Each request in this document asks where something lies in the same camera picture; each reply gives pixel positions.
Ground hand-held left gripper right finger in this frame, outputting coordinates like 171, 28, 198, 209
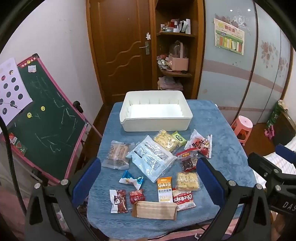
196, 158, 272, 241

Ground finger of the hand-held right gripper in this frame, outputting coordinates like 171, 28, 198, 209
247, 152, 284, 180
275, 144, 296, 163

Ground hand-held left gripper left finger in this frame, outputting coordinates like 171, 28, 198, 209
24, 158, 102, 241

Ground clear biscuit packet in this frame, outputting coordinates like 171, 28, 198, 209
176, 171, 200, 192

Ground red white cookie packet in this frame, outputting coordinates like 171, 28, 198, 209
172, 190, 196, 211

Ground orange white oat bar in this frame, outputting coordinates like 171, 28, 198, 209
157, 176, 173, 203

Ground blue foil candy packet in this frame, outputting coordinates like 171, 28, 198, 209
119, 170, 145, 190

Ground large white blue snack bag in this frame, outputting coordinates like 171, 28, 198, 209
127, 135, 178, 183

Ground white plastic storage bin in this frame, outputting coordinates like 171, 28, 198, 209
120, 91, 193, 132

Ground striped bedding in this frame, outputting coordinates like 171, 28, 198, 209
264, 141, 296, 175

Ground pink toy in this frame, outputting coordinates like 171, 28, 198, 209
264, 127, 275, 140

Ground red dried fruit packet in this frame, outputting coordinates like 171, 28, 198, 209
176, 148, 199, 172

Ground red white snack packet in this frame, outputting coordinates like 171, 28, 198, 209
184, 129, 213, 159

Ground dark brown white packet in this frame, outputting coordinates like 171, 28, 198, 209
109, 189, 128, 214

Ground green box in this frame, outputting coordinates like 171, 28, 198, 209
266, 100, 287, 128

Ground clear wrapped cake packet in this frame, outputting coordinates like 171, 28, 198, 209
102, 141, 134, 171

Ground pink plastic stool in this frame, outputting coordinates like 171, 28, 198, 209
231, 115, 253, 146

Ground small green snack packet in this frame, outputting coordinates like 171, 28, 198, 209
171, 131, 187, 147

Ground small red candy packet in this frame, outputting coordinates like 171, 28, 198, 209
129, 189, 146, 204

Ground yellow cracker packet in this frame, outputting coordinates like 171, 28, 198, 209
154, 130, 179, 152

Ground brown paper packet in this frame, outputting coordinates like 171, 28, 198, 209
132, 200, 178, 220

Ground blue textured table cloth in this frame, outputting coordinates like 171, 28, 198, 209
87, 100, 257, 240

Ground pink framed chalkboard easel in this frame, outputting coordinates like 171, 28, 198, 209
0, 54, 103, 186

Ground floral sliding wardrobe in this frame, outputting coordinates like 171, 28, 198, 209
196, 0, 296, 123

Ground folded pink cloths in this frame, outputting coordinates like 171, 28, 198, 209
158, 76, 183, 91

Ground white dotted paper sheet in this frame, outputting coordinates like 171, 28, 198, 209
0, 57, 33, 127

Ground pink basket with clear dome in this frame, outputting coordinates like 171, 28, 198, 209
168, 40, 189, 71

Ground wooden corner shelf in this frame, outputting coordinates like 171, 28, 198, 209
151, 0, 205, 99

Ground brown wooden door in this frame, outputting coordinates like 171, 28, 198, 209
86, 0, 155, 103

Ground shelf clutter of small items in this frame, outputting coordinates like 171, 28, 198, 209
159, 18, 192, 34

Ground black cable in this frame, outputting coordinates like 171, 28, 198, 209
0, 113, 28, 216

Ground wall poster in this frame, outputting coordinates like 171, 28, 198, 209
213, 18, 245, 55

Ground metal door handle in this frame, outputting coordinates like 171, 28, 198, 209
139, 41, 151, 55

